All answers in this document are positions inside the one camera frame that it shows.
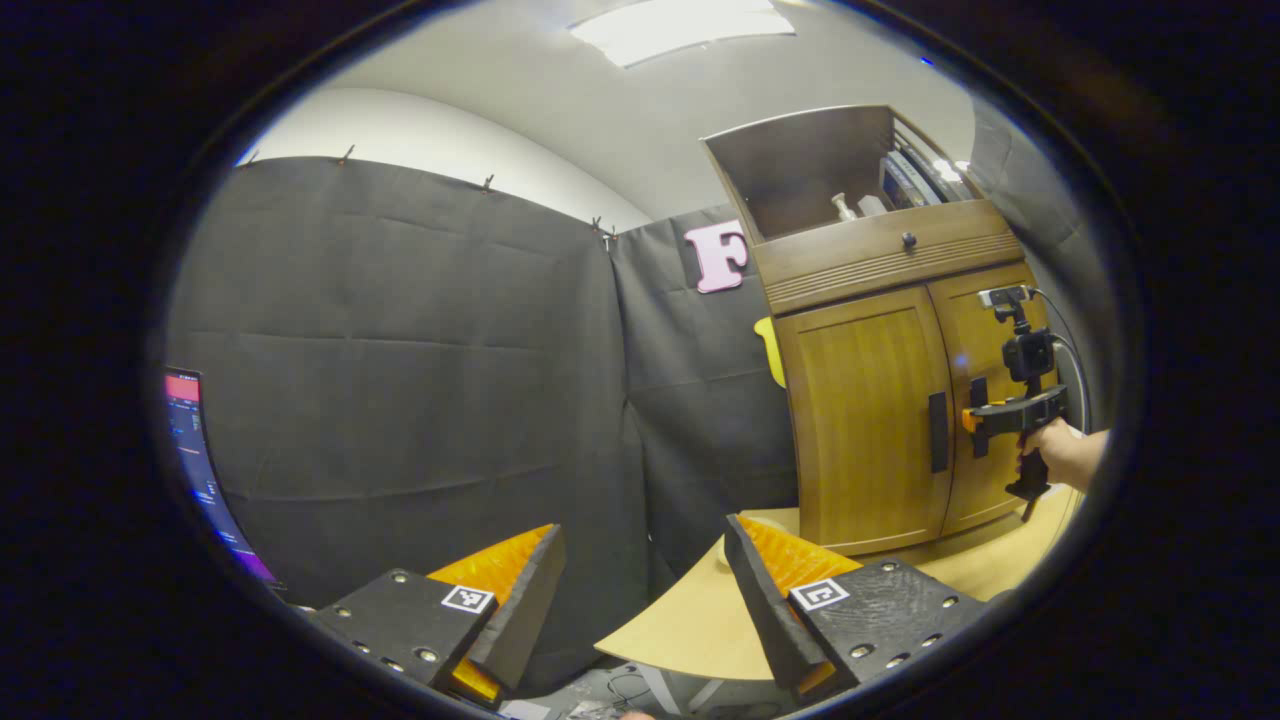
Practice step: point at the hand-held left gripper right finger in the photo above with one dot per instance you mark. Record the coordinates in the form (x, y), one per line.
(765, 610)

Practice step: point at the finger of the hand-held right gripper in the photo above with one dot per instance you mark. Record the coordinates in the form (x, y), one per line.
(972, 418)

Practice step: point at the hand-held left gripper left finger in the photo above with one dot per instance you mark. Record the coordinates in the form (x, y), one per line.
(530, 610)

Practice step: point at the wooden cabinet door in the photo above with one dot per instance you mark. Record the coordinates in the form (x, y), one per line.
(960, 330)
(860, 420)

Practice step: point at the wooden double-door shoe cabinet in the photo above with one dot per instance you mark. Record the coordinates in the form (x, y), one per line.
(800, 170)

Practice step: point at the wooden drawer with black knob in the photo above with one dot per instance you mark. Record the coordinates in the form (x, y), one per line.
(850, 255)

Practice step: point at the dark grey upright book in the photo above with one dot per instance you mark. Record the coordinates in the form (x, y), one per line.
(935, 172)

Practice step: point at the grey-blue upright book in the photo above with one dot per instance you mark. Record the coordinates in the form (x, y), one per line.
(915, 175)

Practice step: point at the blue upright book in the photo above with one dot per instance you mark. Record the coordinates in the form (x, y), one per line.
(893, 182)

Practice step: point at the clear pump bottle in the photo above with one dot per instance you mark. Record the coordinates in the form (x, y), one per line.
(844, 208)

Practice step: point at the black backdrop cloth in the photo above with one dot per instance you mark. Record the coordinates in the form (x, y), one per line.
(400, 400)

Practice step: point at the computer monitor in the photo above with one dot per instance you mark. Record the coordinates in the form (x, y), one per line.
(205, 470)

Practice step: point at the ceiling light panel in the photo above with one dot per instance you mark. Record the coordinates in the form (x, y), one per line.
(680, 28)

